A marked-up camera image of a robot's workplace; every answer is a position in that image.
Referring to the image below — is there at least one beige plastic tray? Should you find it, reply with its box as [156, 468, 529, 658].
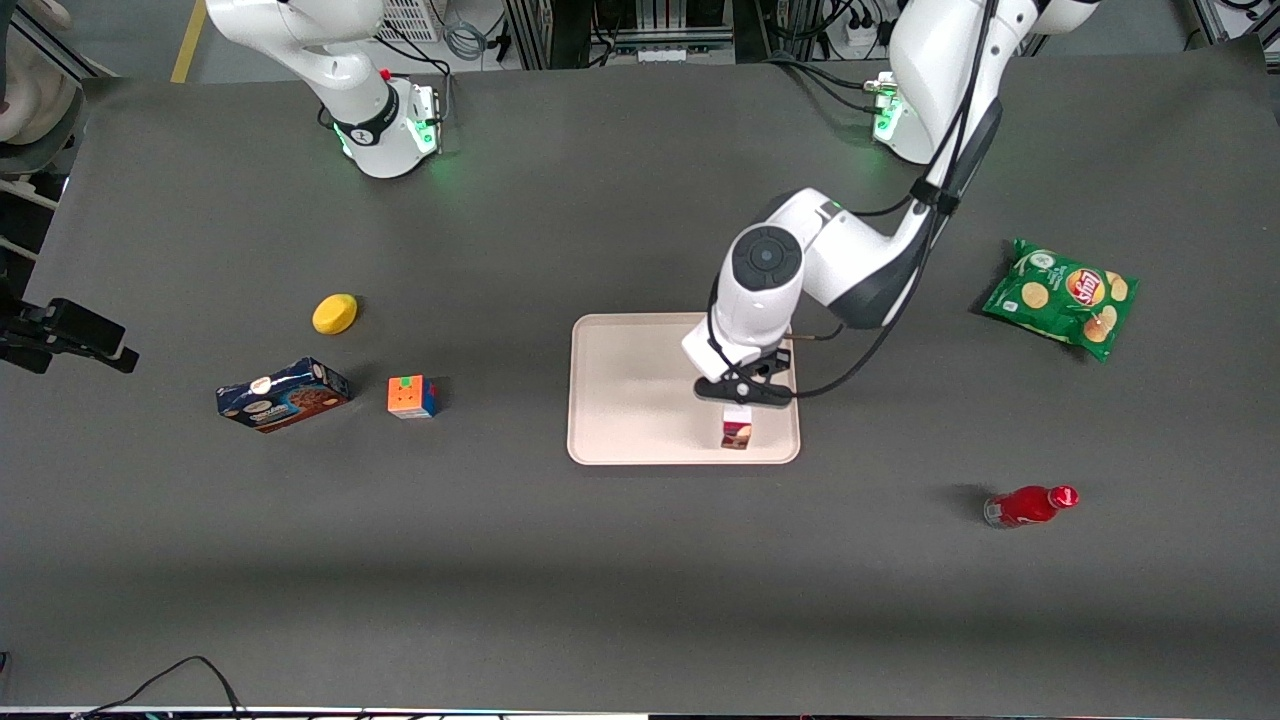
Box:
[567, 313, 802, 467]

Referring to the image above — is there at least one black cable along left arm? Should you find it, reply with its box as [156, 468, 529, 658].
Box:
[770, 0, 1003, 401]

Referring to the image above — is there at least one long black looping cable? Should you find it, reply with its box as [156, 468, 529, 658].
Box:
[78, 655, 247, 720]

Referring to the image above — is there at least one blue cookie box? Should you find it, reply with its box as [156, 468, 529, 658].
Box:
[216, 357, 351, 433]

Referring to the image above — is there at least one grey coiled cable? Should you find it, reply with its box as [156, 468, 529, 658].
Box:
[443, 18, 488, 63]

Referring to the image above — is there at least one colourful puzzle cube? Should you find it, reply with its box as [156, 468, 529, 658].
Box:
[387, 374, 439, 420]

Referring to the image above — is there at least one red soda bottle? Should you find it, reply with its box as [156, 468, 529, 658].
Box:
[983, 485, 1081, 529]

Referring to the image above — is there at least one green chips bag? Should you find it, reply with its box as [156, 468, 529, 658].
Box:
[981, 238, 1140, 363]

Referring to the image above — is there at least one yellow lemon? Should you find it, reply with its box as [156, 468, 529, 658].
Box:
[312, 293, 359, 336]

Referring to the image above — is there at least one beige rounded object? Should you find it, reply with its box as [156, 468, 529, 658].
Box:
[0, 0, 87, 147]

